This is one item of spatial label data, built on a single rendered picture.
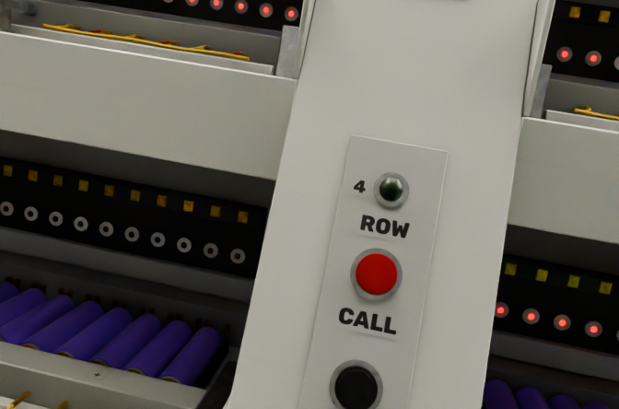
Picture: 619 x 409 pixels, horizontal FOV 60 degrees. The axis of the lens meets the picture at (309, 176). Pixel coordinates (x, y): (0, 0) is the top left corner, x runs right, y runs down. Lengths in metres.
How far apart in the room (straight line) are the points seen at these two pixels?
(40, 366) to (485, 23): 0.27
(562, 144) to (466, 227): 0.05
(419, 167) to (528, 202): 0.05
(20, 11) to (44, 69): 0.10
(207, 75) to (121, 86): 0.04
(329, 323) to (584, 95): 0.19
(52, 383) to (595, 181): 0.26
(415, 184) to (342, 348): 0.07
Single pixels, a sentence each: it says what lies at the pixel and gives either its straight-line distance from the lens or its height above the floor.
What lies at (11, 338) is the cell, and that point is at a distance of 0.35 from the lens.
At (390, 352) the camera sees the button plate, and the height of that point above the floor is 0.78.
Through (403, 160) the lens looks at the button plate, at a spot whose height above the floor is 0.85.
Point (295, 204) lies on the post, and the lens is 0.22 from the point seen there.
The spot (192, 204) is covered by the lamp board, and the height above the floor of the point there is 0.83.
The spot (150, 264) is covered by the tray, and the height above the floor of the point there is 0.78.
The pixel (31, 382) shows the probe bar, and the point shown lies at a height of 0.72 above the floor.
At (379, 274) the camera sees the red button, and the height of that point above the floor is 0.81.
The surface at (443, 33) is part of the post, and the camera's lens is 0.24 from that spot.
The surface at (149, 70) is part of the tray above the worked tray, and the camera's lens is 0.25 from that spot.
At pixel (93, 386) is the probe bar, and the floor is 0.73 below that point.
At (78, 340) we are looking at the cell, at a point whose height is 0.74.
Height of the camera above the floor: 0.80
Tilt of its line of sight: 9 degrees up
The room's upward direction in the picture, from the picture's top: 12 degrees clockwise
